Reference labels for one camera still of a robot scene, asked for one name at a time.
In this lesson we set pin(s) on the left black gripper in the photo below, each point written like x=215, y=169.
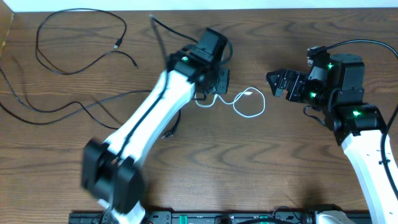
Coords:
x=224, y=77

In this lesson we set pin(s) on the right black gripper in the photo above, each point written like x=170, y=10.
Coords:
x=298, y=78

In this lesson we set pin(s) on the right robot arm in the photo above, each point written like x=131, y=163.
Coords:
x=334, y=86

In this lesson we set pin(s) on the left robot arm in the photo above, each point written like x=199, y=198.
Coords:
x=111, y=169

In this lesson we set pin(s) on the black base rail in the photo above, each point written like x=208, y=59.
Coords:
x=164, y=217

